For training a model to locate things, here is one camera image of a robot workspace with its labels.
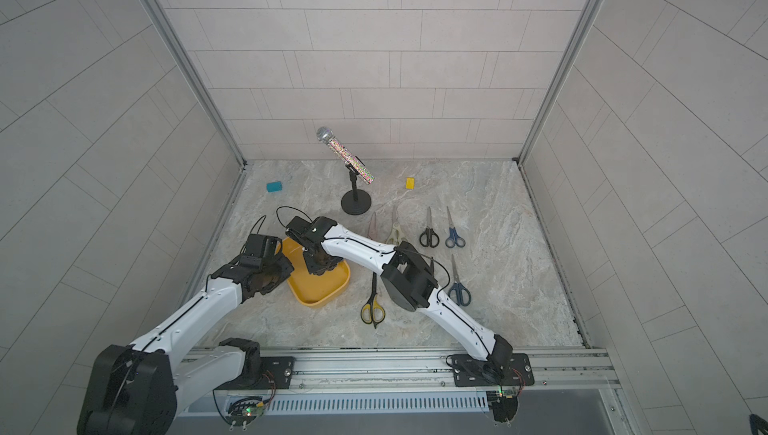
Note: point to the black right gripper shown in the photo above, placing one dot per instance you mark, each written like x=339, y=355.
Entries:
x=321, y=258

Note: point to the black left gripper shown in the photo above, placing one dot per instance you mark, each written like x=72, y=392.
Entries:
x=287, y=268

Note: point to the yellow storage box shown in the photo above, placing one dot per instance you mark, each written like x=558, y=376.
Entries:
x=312, y=290

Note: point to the yellow grip black scissors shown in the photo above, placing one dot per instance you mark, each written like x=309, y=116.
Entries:
x=372, y=313

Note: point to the cream handled scissors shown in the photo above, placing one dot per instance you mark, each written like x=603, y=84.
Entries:
x=396, y=235

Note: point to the black handled scissors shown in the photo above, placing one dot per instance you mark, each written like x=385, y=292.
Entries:
x=428, y=238

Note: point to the dark blue handled scissors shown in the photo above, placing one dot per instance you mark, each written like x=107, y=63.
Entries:
x=458, y=292

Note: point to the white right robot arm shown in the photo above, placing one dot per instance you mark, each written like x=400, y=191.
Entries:
x=409, y=281

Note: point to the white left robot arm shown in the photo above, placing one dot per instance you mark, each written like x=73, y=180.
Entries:
x=141, y=387

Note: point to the black microphone stand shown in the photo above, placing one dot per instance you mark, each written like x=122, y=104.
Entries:
x=356, y=201

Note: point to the teal block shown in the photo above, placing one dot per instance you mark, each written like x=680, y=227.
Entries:
x=273, y=187

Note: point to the glitter microphone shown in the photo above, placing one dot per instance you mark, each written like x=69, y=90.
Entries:
x=326, y=136

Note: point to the left circuit board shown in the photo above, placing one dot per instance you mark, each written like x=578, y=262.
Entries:
x=241, y=413

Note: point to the circuit board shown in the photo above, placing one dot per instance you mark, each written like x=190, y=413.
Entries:
x=241, y=413
x=504, y=404

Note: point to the white vent grille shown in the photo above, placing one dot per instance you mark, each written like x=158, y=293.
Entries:
x=379, y=403

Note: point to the right circuit board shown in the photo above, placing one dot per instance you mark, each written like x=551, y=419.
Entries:
x=504, y=404

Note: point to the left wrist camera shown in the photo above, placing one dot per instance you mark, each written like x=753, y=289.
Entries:
x=262, y=246

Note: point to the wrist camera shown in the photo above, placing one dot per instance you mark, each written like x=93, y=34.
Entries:
x=304, y=232
x=262, y=246

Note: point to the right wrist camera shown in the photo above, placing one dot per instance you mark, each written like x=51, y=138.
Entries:
x=304, y=232

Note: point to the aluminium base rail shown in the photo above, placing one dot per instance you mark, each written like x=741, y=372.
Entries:
x=390, y=370

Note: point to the aluminium corner post left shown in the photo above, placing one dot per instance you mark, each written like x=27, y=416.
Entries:
x=192, y=76

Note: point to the aluminium corner post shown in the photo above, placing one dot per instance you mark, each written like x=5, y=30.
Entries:
x=192, y=76
x=576, y=41

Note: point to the aluminium corner post right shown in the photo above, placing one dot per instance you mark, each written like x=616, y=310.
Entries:
x=576, y=41

